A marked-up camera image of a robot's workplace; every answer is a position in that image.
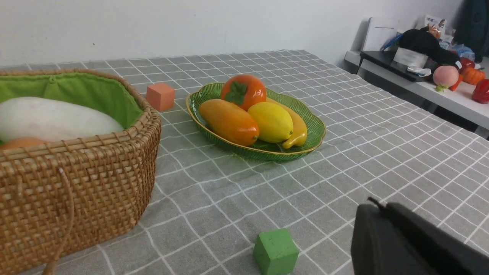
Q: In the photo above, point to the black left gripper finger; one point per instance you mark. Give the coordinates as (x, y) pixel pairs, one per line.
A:
(392, 240)

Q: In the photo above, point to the yellow banana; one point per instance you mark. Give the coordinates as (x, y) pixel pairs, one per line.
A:
(299, 133)

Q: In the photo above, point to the yellow lemon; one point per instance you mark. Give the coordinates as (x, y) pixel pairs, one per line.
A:
(274, 122)

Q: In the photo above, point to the orange mango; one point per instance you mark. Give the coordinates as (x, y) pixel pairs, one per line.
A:
(229, 121)

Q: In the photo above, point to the orange persimmon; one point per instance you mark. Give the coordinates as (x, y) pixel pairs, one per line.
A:
(244, 90)

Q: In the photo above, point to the white radish with leaves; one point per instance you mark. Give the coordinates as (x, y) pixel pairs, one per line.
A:
(52, 120)

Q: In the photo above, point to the green cube block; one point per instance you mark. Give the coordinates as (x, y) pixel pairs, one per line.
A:
(275, 252)

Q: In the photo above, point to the green glass leaf plate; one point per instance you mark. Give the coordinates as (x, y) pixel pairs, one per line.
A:
(261, 150)

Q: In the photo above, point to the white side table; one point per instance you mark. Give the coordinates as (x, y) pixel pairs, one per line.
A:
(459, 102)

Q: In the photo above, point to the red bell pepper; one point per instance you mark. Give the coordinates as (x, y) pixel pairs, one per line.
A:
(481, 92)

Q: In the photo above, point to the pink peach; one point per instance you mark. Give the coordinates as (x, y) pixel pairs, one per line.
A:
(445, 77)

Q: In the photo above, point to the black tray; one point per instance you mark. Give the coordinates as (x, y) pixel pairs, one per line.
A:
(385, 61)

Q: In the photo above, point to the orange small pumpkin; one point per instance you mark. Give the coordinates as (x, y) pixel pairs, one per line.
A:
(472, 76)

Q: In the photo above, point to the grey checkered tablecloth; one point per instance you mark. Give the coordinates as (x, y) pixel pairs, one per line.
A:
(208, 206)

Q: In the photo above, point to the red apple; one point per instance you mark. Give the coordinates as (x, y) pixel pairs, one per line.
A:
(466, 63)

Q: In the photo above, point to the black cloth bag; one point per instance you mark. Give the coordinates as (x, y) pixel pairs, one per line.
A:
(423, 42)

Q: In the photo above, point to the orange cube block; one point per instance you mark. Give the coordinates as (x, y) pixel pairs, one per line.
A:
(161, 96)

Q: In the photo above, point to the woven wicker basket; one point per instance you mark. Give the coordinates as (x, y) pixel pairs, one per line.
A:
(61, 197)

